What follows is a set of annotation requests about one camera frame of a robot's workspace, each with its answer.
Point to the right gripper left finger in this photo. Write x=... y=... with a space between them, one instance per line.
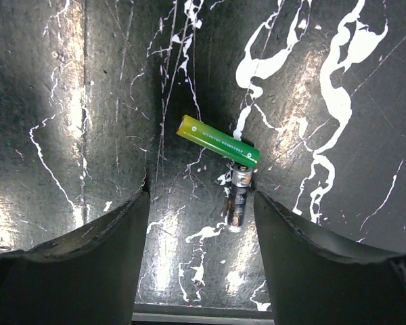
x=87 y=276

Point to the black silver battery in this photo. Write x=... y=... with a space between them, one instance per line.
x=241 y=177

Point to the green yellow battery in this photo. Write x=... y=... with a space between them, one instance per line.
x=212 y=139

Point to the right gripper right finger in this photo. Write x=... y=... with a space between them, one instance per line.
x=315 y=276

